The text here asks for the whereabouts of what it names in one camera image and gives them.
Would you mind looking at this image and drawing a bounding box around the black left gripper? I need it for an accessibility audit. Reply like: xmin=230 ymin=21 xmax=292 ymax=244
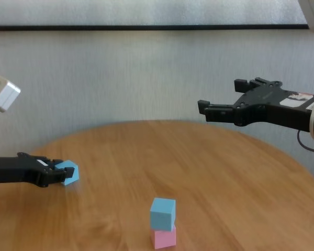
xmin=0 ymin=152 xmax=76 ymax=188

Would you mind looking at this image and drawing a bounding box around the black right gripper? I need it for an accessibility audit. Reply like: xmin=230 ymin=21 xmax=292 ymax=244
xmin=197 ymin=77 xmax=314 ymax=132

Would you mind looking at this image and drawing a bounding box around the blue cube block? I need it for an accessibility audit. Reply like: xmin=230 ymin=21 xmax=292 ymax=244
xmin=149 ymin=197 xmax=177 ymax=232
xmin=54 ymin=160 xmax=81 ymax=187

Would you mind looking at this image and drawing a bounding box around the pink cube block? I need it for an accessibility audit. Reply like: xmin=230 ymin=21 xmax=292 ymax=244
xmin=150 ymin=225 xmax=177 ymax=248

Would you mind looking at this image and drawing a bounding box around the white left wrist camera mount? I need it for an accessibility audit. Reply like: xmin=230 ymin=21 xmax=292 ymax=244
xmin=0 ymin=75 xmax=21 ymax=117

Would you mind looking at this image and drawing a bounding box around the black wall trim strip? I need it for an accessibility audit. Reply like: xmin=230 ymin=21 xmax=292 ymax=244
xmin=0 ymin=24 xmax=308 ymax=32

